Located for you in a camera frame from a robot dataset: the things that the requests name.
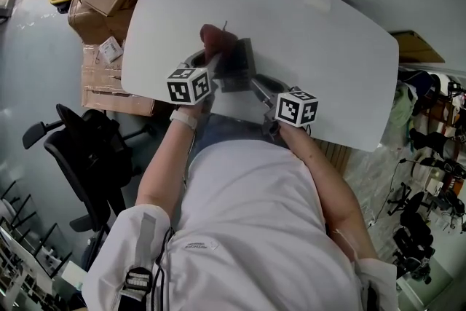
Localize white wristband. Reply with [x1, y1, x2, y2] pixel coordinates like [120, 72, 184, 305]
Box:
[170, 109, 198, 130]

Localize large brown cardboard box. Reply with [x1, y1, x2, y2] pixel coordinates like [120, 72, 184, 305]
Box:
[68, 0, 135, 44]

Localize white labelled packet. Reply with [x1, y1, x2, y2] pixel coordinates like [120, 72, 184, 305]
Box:
[98, 36, 123, 63]

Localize wooden slat panel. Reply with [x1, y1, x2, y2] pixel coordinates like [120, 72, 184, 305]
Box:
[316, 140, 352, 179]

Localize person's left forearm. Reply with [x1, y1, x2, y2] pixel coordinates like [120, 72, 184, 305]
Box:
[136, 103, 207, 227]

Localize light green cloth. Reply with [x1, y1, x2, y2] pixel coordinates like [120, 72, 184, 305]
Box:
[392, 82, 419, 128]

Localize black office chair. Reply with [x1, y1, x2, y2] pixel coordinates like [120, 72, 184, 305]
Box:
[22, 103, 154, 234]

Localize flattened taped cardboard boxes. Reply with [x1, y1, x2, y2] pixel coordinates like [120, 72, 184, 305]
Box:
[80, 39, 157, 117]

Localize small black swivel chair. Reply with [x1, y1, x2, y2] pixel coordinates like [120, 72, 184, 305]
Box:
[387, 181, 436, 285]

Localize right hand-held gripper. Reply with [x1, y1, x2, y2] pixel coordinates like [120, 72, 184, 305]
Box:
[250, 74, 320, 138]

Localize brown cardboard sheet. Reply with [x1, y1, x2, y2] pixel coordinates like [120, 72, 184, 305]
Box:
[389, 31, 446, 65]

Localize person's right forearm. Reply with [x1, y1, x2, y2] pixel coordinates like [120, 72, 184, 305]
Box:
[278, 122, 379, 263]

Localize person's white shirt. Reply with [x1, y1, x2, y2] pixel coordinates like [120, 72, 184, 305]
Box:
[82, 138, 398, 311]

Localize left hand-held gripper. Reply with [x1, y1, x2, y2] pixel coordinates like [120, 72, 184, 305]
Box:
[166, 49, 224, 106]

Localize black strap buckle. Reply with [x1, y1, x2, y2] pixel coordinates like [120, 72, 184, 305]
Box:
[122, 267, 152, 299]

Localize black metal rack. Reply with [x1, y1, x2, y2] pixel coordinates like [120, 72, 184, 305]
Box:
[0, 178, 74, 281]

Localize person's blue trousers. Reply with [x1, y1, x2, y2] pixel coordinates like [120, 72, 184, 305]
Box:
[196, 112, 288, 150]

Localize reddish brown cloth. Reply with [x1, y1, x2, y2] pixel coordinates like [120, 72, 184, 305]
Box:
[199, 23, 237, 63]

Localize black cable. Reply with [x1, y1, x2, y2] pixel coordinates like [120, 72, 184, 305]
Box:
[152, 229, 172, 311]

